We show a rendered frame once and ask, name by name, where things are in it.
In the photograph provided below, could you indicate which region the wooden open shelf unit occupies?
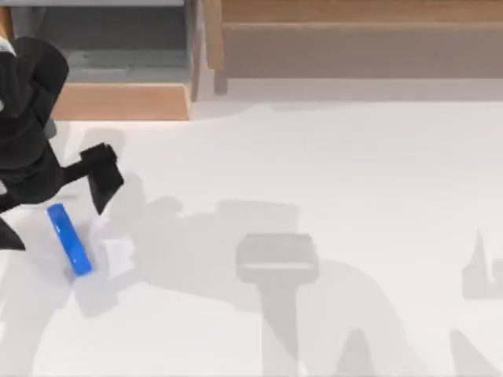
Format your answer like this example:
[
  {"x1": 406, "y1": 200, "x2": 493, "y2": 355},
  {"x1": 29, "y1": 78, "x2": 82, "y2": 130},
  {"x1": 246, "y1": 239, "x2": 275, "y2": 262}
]
[{"x1": 191, "y1": 0, "x2": 503, "y2": 104}]

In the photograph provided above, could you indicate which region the grey pierced drawer inside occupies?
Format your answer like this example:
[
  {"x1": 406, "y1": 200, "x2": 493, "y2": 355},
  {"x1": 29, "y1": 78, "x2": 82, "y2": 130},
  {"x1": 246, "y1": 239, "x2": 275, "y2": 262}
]
[{"x1": 10, "y1": 0, "x2": 194, "y2": 86}]

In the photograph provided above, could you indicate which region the pale wooden drawer front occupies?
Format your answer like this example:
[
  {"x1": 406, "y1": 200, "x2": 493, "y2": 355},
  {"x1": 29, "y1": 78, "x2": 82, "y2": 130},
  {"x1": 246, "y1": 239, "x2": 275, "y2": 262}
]
[{"x1": 50, "y1": 82, "x2": 194, "y2": 122}]

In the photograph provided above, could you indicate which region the blue rectangular bar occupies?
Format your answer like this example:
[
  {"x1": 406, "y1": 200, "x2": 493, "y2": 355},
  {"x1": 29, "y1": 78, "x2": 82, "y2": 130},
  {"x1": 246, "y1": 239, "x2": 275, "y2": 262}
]
[{"x1": 46, "y1": 203, "x2": 94, "y2": 277}]

